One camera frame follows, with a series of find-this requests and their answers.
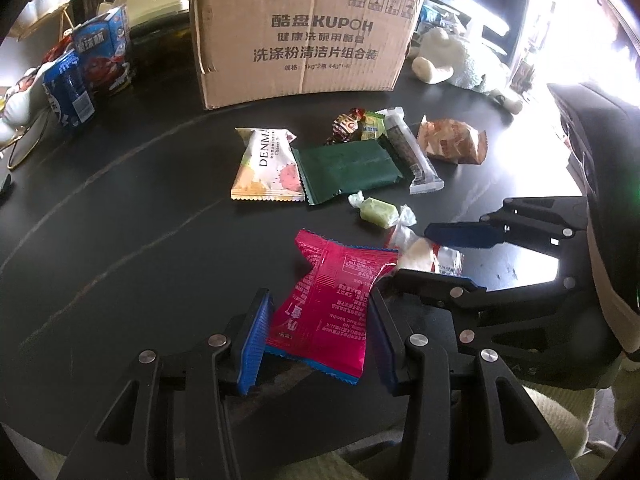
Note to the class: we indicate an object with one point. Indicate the clear packet with dark bar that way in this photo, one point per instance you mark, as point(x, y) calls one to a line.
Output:
point(407, 152)

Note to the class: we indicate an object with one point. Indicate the dark foil wrapped candy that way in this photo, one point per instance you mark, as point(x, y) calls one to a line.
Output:
point(345, 125)

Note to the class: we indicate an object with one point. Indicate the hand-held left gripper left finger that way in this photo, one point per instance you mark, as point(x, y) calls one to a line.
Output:
point(255, 342)

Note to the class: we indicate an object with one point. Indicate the red and white packet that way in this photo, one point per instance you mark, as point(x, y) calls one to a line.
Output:
point(57, 50)

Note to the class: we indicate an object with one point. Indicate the white shell dish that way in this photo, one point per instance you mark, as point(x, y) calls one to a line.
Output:
point(50, 0)

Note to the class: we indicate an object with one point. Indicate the white plush sheep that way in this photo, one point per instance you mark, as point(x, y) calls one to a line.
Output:
point(465, 60)

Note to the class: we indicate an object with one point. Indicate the pink snack packet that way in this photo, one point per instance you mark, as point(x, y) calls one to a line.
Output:
point(325, 310)

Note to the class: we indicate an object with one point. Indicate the orange-brown snack packet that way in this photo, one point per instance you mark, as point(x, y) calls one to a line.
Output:
point(450, 142)

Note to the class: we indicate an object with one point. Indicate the dark green snack packet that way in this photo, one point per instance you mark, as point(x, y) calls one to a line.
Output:
point(345, 167)

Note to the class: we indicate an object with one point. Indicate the green wrapped candy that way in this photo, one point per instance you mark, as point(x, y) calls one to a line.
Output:
point(377, 208)

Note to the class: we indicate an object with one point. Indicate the cream printed snack packet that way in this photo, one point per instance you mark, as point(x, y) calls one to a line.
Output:
point(267, 165)

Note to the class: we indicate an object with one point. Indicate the white candy with red print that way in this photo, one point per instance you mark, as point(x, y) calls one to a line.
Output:
point(420, 257)

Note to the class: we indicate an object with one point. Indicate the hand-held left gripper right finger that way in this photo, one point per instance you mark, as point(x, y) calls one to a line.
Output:
point(382, 347)

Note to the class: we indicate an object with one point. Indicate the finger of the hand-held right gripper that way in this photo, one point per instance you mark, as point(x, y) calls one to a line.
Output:
point(460, 235)
point(430, 285)

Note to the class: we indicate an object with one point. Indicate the yellow-green small snack packet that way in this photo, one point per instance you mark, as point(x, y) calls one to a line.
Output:
point(372, 127)

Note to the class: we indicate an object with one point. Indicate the blue packet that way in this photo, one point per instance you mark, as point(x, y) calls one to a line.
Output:
point(435, 16)

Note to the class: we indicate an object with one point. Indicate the small blue snack box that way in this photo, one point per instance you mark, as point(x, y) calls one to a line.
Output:
point(65, 90)

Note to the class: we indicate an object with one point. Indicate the large blue snack box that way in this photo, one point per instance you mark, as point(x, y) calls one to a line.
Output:
point(102, 55)

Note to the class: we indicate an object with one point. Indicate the brown cardboard box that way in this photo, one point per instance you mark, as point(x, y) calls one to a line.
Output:
point(300, 35)

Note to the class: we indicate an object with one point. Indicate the black shelf unit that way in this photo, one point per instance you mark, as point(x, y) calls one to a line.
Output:
point(520, 20)

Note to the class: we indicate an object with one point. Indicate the person's cream clothing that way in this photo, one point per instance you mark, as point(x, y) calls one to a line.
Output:
point(570, 410)

